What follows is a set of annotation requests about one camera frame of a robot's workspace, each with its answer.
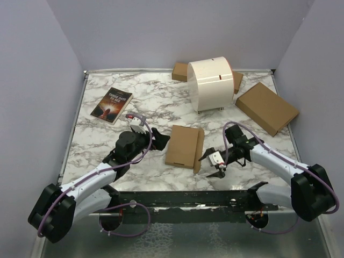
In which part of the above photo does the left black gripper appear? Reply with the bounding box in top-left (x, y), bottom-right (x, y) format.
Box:
top-left (127, 127), bottom-right (170, 162)

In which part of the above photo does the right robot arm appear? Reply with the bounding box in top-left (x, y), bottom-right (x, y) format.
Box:
top-left (200, 121), bottom-right (340, 221)

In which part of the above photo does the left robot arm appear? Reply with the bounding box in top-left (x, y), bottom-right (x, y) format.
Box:
top-left (28, 128), bottom-right (170, 243)

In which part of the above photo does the small brown box behind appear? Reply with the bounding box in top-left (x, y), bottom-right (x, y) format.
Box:
top-left (171, 62), bottom-right (188, 82)

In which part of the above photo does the closed brown cardboard box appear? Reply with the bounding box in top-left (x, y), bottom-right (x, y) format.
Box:
top-left (235, 83), bottom-right (299, 137)

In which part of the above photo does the white cylindrical bread box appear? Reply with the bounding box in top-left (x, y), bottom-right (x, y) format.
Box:
top-left (187, 56), bottom-right (234, 113)

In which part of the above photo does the dark paperback book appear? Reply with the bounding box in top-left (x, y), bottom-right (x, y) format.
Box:
top-left (90, 88), bottom-right (133, 125)

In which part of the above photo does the brown cardboard piece behind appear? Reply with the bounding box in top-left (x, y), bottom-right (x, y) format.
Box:
top-left (233, 71), bottom-right (243, 94)

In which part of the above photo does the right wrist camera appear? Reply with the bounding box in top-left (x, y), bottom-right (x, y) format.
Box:
top-left (207, 151), bottom-right (226, 169)

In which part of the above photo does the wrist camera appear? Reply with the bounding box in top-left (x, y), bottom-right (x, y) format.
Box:
top-left (207, 151), bottom-right (226, 169)
top-left (126, 114), bottom-right (146, 134)

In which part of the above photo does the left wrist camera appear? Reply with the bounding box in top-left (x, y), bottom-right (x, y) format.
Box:
top-left (126, 114), bottom-right (146, 134)

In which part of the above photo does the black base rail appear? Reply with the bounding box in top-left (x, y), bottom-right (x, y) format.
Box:
top-left (99, 186), bottom-right (278, 230)

